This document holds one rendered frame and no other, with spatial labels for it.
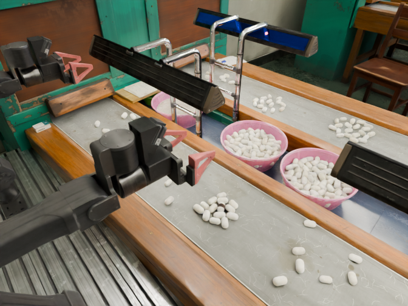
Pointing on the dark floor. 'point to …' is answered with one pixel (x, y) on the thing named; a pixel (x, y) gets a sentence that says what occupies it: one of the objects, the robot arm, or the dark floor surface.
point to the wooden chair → (385, 70)
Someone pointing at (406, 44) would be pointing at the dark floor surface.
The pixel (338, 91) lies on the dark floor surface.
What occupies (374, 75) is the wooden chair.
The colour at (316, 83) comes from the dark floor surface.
